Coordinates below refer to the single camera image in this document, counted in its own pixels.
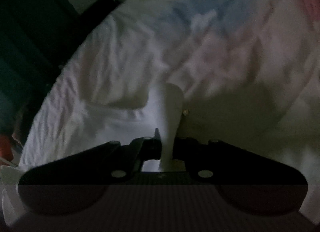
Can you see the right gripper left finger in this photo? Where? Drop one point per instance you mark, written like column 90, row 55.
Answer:
column 131, row 157

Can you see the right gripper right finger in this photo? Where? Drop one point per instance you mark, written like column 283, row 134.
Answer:
column 214, row 154

